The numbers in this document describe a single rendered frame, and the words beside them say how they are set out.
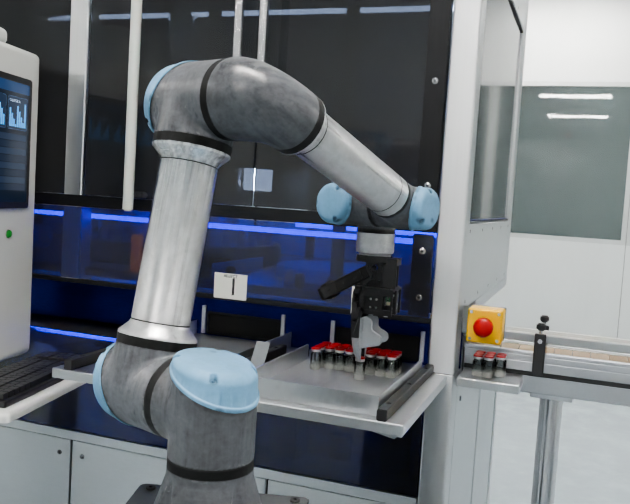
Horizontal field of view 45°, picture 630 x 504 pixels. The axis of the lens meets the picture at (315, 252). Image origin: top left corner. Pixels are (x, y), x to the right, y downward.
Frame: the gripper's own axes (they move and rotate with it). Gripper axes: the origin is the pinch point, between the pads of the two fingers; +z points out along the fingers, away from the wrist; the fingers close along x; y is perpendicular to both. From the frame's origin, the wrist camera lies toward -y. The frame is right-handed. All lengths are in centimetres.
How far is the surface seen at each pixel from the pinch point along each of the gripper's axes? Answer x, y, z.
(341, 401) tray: -22.4, 4.2, 3.9
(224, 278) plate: 14.7, -38.0, -10.3
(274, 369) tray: -7.2, -14.8, 4.0
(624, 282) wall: 476, 68, 19
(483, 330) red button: 11.6, 22.9, -5.7
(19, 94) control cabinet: 0, -87, -50
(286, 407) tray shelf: -24.9, -4.8, 5.8
